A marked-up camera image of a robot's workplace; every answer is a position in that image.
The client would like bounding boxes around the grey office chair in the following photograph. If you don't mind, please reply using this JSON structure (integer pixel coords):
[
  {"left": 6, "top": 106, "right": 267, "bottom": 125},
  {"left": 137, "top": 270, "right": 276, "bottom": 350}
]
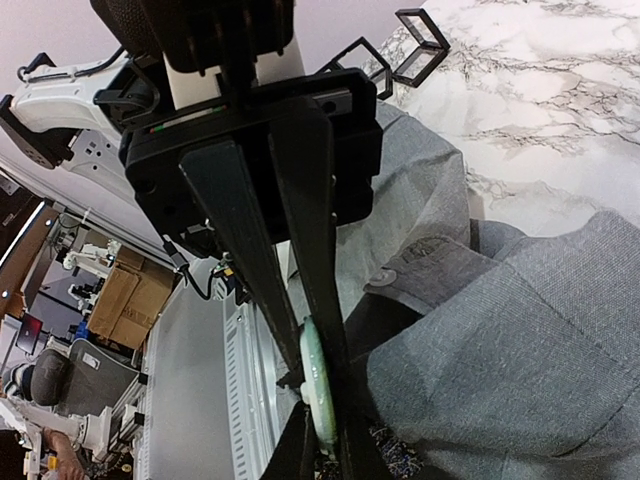
[{"left": 30, "top": 339, "right": 139, "bottom": 416}]

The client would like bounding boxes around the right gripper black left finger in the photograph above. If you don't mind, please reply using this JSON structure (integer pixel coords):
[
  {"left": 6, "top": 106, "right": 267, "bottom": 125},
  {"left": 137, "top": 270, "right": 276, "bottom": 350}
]
[{"left": 260, "top": 401, "right": 317, "bottom": 480}]

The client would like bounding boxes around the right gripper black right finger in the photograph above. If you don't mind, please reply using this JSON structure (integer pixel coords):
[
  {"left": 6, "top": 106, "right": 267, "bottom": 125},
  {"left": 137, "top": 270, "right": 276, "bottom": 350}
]
[{"left": 339, "top": 409, "right": 393, "bottom": 480}]

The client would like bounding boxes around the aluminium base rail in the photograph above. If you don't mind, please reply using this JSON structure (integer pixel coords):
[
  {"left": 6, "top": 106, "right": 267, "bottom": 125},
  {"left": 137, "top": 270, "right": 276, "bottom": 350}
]
[{"left": 135, "top": 285, "right": 282, "bottom": 479}]

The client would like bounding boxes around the cardboard box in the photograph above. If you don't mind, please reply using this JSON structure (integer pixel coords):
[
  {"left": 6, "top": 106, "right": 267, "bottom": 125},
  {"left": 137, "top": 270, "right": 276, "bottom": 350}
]
[{"left": 88, "top": 247, "right": 176, "bottom": 350}]

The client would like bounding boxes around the grey button-up shirt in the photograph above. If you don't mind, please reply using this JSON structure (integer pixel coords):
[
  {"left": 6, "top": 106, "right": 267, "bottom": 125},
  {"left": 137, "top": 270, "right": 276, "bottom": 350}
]
[{"left": 337, "top": 103, "right": 639, "bottom": 479}]

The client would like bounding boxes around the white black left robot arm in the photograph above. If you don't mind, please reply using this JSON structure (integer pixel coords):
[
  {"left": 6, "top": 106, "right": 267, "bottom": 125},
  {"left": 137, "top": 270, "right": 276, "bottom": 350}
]
[{"left": 1, "top": 48, "right": 382, "bottom": 408}]

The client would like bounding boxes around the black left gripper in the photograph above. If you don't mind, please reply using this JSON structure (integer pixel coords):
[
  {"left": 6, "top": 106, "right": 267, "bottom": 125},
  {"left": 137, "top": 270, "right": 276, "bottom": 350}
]
[{"left": 119, "top": 68, "right": 382, "bottom": 415}]

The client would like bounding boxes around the seated person in background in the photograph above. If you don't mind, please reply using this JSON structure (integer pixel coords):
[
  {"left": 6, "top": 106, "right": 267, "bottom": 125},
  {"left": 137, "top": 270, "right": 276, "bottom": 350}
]
[{"left": 1, "top": 363, "right": 88, "bottom": 479}]

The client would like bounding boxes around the black frame display box pair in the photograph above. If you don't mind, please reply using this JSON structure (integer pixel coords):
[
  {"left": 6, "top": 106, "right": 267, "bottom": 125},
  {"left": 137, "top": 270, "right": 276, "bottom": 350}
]
[{"left": 316, "top": 36, "right": 394, "bottom": 101}]

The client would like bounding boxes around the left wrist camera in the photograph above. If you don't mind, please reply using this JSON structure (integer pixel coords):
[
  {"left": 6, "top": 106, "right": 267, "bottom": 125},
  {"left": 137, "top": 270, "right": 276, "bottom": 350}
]
[{"left": 91, "top": 1, "right": 305, "bottom": 94}]

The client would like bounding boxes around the round green orange badge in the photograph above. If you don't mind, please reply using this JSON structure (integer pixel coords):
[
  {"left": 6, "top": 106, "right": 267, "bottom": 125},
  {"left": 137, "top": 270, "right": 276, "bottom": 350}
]
[{"left": 299, "top": 316, "right": 338, "bottom": 460}]

